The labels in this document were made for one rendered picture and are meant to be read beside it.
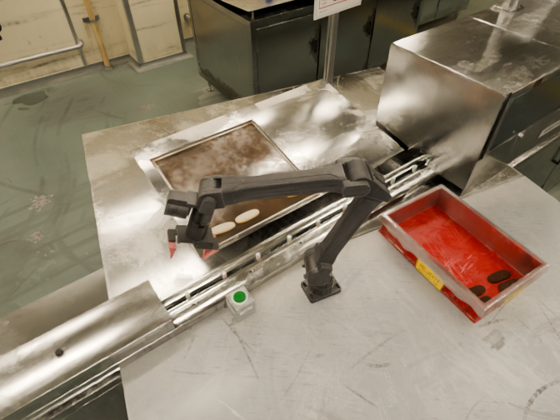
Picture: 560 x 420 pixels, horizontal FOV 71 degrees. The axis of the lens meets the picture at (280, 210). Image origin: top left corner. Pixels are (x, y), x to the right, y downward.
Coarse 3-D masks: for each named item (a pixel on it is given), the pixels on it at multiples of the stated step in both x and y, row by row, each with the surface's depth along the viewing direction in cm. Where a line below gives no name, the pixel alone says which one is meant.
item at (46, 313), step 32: (544, 160) 218; (64, 288) 138; (96, 288) 138; (0, 320) 130; (32, 320) 130; (64, 320) 130; (0, 352) 122; (96, 384) 115; (64, 416) 115; (96, 416) 125
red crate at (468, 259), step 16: (432, 208) 164; (400, 224) 158; (416, 224) 157; (432, 224) 157; (448, 224) 157; (416, 240) 152; (432, 240) 152; (448, 240) 152; (464, 240) 152; (432, 256) 146; (448, 256) 146; (464, 256) 146; (480, 256) 146; (496, 256) 146; (464, 272) 141; (480, 272) 141; (512, 272) 141; (496, 288) 137; (464, 304) 129
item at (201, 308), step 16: (416, 176) 172; (432, 176) 172; (400, 192) 165; (384, 208) 162; (304, 240) 147; (320, 240) 147; (272, 256) 142; (288, 256) 142; (256, 272) 137; (272, 272) 138; (224, 288) 133; (192, 304) 129; (208, 304) 128; (176, 320) 124; (192, 320) 125; (144, 352) 120; (112, 368) 115; (64, 400) 110; (32, 416) 106
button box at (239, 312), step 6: (240, 288) 129; (228, 294) 127; (228, 300) 126; (252, 300) 126; (228, 306) 129; (234, 306) 124; (240, 306) 124; (246, 306) 125; (252, 306) 127; (234, 312) 125; (240, 312) 125; (246, 312) 127; (252, 312) 130; (240, 318) 127
